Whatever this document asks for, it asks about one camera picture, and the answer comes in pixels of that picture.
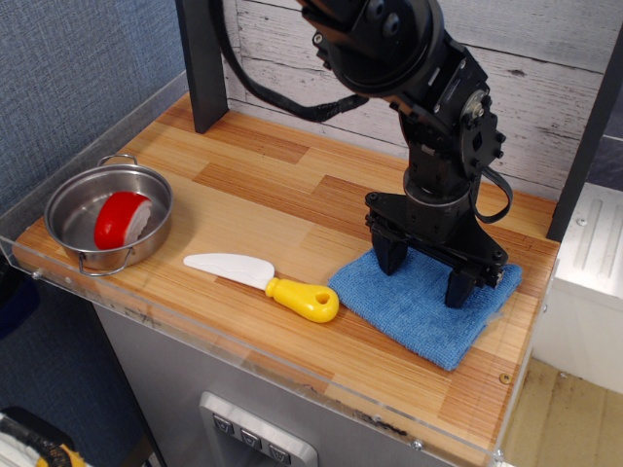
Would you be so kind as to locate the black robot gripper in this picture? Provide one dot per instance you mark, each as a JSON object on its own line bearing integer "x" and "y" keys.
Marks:
{"x": 449, "y": 232}

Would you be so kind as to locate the blue cloth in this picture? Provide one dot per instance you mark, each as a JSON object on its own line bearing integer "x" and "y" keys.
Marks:
{"x": 409, "y": 305}

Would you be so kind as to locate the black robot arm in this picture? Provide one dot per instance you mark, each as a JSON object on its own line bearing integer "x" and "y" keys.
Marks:
{"x": 400, "y": 51}

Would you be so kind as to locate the white grooved side cabinet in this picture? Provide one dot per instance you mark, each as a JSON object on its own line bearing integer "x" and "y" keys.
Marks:
{"x": 580, "y": 329}

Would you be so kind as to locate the clear acrylic table guard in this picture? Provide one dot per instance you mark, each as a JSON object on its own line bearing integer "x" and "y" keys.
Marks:
{"x": 296, "y": 200}

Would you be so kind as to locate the silver dispenser button panel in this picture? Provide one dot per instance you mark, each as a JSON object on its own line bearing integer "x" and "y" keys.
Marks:
{"x": 241, "y": 438}

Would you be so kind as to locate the red white toy food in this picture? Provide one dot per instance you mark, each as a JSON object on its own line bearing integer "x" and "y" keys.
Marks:
{"x": 121, "y": 220}

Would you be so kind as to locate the small steel pot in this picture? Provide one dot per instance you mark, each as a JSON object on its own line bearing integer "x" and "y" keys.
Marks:
{"x": 72, "y": 210}

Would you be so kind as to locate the yellow object bottom left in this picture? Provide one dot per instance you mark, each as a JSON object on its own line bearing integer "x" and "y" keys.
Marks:
{"x": 60, "y": 456}

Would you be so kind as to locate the yellow handled toy knife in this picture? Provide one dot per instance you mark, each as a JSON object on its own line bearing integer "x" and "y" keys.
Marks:
{"x": 317, "y": 303}

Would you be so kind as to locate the dark right frame post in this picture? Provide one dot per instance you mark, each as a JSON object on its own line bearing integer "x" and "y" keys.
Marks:
{"x": 589, "y": 144}

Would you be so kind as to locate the dark frame post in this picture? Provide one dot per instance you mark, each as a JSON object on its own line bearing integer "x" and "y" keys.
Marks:
{"x": 203, "y": 63}
{"x": 589, "y": 144}

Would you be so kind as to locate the dark left frame post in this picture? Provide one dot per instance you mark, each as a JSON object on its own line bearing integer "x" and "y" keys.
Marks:
{"x": 203, "y": 63}

